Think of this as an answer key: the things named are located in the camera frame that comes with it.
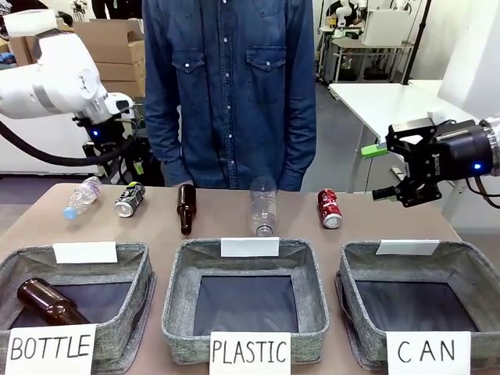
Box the brown glass bottle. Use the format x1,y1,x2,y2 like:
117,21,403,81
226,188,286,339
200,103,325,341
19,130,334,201
16,277,91,327
176,184,198,236

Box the white paper sign PLASTIC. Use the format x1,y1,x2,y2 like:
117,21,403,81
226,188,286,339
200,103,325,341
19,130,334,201
209,330,292,375

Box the background person dark trousers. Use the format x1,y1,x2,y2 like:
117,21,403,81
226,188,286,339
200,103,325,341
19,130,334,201
91,0,144,20

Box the small clear bottle blue cap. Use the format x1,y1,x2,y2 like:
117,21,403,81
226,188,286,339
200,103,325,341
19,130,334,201
62,176,104,220

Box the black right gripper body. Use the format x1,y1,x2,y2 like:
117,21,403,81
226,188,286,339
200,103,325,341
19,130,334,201
428,119,494,185

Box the white paper sign CAN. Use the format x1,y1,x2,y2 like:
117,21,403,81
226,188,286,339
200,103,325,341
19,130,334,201
385,330,473,375

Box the black green drink can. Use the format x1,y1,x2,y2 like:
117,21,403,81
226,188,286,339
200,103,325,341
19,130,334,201
113,181,147,219

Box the crushed red drink can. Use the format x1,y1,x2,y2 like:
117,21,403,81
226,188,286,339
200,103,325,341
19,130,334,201
316,189,345,230

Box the grey fabric basket can label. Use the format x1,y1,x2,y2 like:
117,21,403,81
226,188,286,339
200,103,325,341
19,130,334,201
334,239,500,370

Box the metal frame workbench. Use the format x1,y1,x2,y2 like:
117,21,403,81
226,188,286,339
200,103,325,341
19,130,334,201
318,26,416,84

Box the person torso denim shirt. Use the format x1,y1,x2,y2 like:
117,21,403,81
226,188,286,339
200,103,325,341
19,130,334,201
142,0,316,192

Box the white paper sign BOTTLE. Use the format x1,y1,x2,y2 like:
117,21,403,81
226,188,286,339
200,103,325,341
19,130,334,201
6,323,98,375

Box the black corrugated cable hose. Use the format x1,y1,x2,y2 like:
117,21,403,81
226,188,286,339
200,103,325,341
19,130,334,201
0,120,136,166

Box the blank white card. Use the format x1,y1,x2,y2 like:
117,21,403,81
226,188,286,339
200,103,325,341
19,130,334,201
220,236,281,259
52,241,119,265
375,238,441,256

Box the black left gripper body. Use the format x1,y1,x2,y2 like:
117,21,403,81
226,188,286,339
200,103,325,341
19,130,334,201
72,111,138,157

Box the white table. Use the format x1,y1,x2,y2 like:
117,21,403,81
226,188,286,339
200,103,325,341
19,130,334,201
327,79,470,149

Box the stacked cardboard boxes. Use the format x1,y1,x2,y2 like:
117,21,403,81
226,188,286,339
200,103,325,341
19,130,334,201
93,38,147,98

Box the small cardboard box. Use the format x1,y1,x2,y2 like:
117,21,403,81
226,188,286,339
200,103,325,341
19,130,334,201
8,34,41,66

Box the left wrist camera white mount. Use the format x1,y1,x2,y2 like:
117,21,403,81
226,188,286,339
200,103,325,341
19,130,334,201
104,92,136,118

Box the person left forearm denim sleeve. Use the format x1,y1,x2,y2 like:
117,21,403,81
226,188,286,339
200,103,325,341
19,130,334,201
284,93,317,192

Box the black vertical pole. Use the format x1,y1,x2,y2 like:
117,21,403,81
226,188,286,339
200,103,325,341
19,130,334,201
419,0,430,81

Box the white panel board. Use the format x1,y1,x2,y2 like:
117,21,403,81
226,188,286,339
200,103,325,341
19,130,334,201
436,0,500,123

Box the person right forearm denim sleeve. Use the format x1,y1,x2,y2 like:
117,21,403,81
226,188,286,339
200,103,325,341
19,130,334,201
142,93,185,185

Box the grey fabric basket plastic label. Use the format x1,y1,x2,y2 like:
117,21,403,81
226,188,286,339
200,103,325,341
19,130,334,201
161,236,331,366

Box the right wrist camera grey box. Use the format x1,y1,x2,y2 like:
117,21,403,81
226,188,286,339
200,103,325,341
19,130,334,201
389,116,437,138

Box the white equipment box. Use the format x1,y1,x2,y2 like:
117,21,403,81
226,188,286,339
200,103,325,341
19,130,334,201
360,8,409,48

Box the thin black cable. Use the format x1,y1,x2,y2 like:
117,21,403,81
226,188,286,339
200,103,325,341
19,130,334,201
465,176,500,209

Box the grey fabric basket bottle label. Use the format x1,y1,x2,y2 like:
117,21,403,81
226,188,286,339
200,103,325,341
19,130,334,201
0,241,156,375

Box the large clear plastic bottle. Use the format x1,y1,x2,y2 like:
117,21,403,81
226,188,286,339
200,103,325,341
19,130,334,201
249,176,279,238

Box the large open cardboard box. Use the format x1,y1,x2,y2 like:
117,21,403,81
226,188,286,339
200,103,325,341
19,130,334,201
73,17,146,64

